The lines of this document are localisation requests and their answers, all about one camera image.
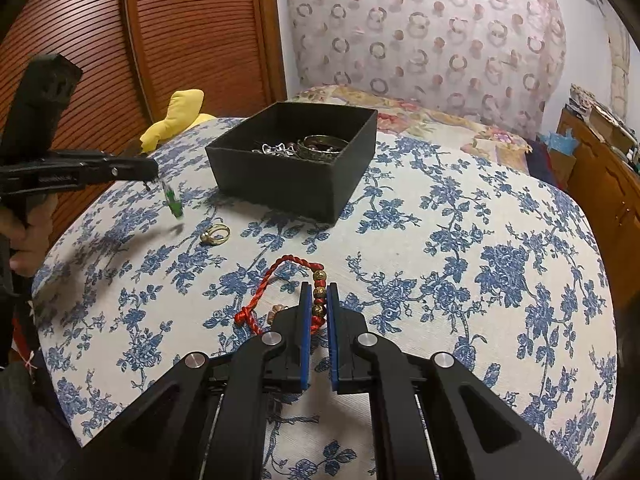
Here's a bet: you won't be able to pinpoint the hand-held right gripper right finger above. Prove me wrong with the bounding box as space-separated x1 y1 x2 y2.
326 282 583 480

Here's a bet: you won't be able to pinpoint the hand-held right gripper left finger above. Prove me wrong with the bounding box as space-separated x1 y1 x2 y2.
80 282 313 480

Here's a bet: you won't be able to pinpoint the green pendant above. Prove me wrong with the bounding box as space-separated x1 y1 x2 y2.
161 180 185 221

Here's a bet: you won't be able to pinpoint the red cord bracelet gold beads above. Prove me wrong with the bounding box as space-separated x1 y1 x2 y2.
234 255 331 336

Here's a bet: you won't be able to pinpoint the silver chain necklace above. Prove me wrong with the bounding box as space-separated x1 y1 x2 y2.
251 141 301 160

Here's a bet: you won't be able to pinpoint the black jewelry box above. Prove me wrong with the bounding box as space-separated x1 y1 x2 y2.
205 101 378 224

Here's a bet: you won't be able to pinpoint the pale bangle bracelet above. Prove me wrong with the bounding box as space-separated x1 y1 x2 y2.
297 134 349 163

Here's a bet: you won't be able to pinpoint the person's left hand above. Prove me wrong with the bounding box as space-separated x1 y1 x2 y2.
0 195 59 278

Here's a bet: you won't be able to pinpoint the yellow plush toy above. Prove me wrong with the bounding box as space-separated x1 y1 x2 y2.
139 89 218 153

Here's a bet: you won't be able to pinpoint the wooden louvred wardrobe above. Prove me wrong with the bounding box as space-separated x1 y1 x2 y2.
0 0 288 251

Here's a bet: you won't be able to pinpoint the floral bed blanket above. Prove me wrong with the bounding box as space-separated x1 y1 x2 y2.
290 84 533 176

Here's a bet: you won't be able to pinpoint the person's dark clothing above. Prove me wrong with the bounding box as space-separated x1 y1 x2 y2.
0 360 81 480

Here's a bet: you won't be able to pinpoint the circle patterned curtain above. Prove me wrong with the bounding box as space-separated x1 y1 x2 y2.
285 0 568 136

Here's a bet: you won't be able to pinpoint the paper bag with blue tissue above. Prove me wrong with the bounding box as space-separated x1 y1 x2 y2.
537 129 581 186

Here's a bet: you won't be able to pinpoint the wooden sideboard cabinet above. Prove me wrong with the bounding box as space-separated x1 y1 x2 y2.
555 107 640 311

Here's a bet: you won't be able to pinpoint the patterned storage box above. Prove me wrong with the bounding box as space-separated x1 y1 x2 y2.
570 84 601 117

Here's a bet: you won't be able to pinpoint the cardboard box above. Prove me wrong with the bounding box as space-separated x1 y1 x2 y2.
590 107 633 153

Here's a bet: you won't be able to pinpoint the beige lace curtain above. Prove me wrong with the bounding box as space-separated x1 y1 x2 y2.
602 10 631 111

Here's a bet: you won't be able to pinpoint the gold ring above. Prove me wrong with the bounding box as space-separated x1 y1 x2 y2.
200 224 232 247

